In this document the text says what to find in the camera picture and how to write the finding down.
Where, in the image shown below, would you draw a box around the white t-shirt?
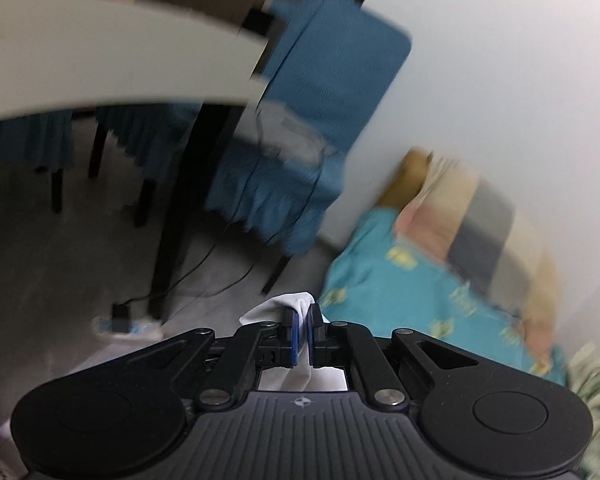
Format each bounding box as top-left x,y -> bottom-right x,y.
239,292 -> 348,392

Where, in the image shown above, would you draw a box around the teal patterned bed sheet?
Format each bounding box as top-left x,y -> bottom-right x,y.
318,208 -> 567,386

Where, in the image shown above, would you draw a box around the white power strip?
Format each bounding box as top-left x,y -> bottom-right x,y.
92,304 -> 163,342

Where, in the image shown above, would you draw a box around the plaid checked pillow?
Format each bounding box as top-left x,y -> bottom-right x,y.
376,148 -> 562,364

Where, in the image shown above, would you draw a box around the grey cloth on chair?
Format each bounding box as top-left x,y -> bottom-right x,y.
234,101 -> 339,167

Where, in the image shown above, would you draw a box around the green fleece cartoon blanket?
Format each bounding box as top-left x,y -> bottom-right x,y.
567,342 -> 600,479

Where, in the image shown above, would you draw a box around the blue covered chair right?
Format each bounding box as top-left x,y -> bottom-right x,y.
206,0 -> 412,257

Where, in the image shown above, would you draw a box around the dark wooden table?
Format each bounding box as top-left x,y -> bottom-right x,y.
0,0 -> 266,320

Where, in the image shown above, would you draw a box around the black cable on floor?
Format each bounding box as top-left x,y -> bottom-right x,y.
114,114 -> 342,311

